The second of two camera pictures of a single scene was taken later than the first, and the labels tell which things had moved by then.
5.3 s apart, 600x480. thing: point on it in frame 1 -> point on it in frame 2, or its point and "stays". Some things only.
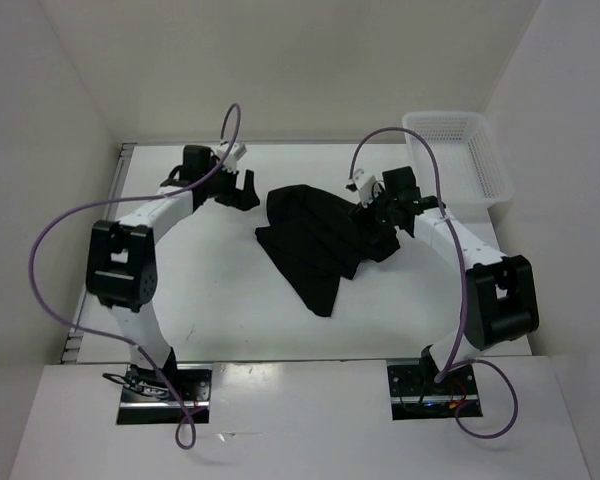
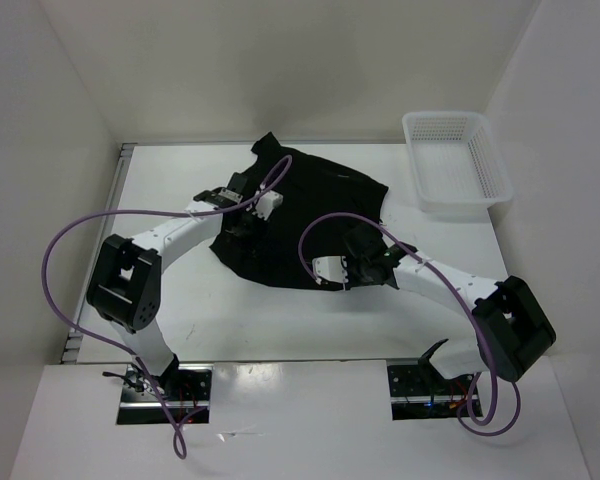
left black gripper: [245, 199] -> [254, 242]
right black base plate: [415, 395] stays
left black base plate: [145, 398] stays
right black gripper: [381, 197] -> [352, 281]
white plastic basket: [473, 172] stays
